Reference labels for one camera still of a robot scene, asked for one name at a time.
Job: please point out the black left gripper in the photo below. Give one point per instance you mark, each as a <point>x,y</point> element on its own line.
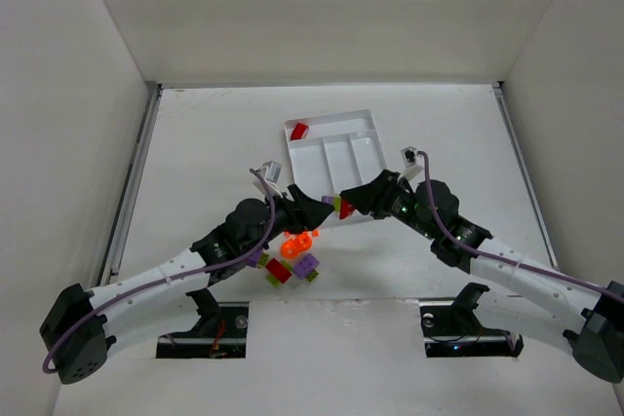
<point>293,211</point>

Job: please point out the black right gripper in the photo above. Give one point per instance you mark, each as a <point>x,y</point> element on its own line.
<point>383,197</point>

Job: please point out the red curved lego brick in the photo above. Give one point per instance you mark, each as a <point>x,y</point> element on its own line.
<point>345,209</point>

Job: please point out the purple sloped lego brick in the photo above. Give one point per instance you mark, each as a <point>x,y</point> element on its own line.
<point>305,266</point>

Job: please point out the lime green small lego brick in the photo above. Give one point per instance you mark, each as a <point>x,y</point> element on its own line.
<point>263,260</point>

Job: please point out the red flower lego brick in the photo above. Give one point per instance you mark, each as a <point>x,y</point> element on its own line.
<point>299,131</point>

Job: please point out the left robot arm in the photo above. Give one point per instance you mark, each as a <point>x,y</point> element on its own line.
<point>86,327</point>

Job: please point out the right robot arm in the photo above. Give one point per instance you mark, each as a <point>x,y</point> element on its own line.
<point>583,320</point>

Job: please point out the small orange lego pieces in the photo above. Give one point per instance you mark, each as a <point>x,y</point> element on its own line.
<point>310,233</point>

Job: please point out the white divided sorting tray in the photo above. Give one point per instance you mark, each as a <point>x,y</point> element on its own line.
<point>341,151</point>

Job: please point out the red square lego brick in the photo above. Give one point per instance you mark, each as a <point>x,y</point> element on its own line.
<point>278,270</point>

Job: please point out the lime lego under purple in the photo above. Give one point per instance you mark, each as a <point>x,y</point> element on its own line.
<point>312,276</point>

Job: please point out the purple long lego brick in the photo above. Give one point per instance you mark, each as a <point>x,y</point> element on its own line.
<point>254,259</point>

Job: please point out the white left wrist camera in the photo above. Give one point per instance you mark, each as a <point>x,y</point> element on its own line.
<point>270,172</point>

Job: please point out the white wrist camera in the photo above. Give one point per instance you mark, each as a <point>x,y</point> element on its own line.
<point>412,165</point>
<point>270,172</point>

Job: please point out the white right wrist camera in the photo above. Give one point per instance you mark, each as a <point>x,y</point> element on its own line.
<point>412,165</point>

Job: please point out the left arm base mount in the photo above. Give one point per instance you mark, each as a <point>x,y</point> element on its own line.
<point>219,333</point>

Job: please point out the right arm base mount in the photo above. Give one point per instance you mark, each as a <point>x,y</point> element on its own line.
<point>451,329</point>

